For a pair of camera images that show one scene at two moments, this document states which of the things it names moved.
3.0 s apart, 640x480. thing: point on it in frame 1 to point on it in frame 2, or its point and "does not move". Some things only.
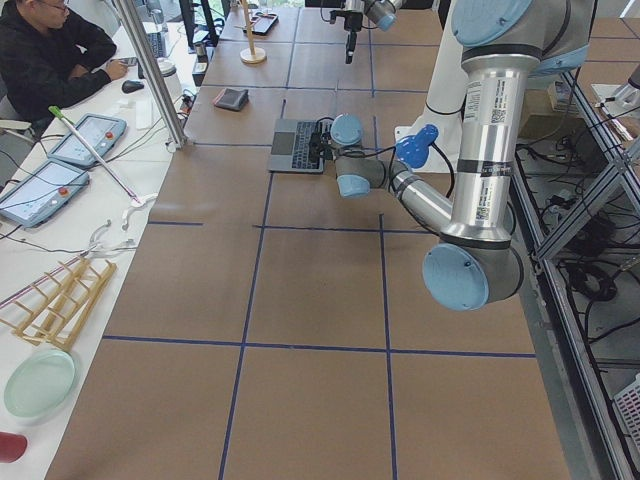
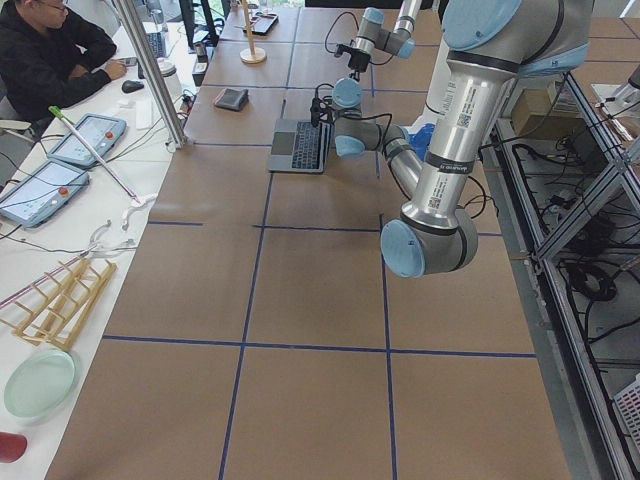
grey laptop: (290, 151) does not move
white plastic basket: (627, 405) does not move
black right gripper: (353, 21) to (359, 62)
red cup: (13, 447) does not move
